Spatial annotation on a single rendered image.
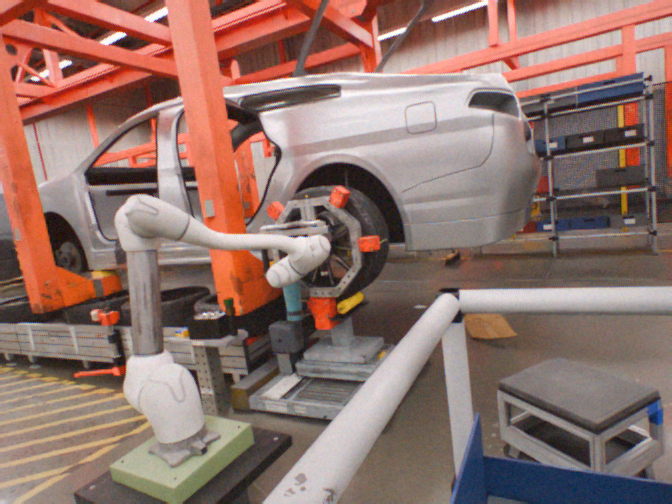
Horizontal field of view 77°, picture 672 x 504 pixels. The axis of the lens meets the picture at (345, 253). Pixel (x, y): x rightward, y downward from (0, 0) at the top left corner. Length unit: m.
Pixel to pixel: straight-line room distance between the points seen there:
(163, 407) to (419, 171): 1.69
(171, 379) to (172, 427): 0.15
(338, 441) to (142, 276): 1.44
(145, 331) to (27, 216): 2.46
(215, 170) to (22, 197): 1.92
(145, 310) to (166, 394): 0.32
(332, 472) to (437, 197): 2.22
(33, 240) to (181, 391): 2.68
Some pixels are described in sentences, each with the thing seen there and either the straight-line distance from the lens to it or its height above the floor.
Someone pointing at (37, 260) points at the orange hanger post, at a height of 0.93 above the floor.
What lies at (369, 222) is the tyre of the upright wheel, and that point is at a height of 0.96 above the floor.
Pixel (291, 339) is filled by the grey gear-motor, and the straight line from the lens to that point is 2.56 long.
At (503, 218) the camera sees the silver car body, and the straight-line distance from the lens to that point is 2.42.
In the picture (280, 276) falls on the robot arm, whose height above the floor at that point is 0.84.
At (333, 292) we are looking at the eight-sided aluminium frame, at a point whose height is 0.61.
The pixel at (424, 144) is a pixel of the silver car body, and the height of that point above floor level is 1.33.
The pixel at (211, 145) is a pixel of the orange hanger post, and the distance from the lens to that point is 2.45.
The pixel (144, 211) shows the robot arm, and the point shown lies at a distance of 1.48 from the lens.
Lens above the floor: 1.13
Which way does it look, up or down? 8 degrees down
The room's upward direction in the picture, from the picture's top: 8 degrees counter-clockwise
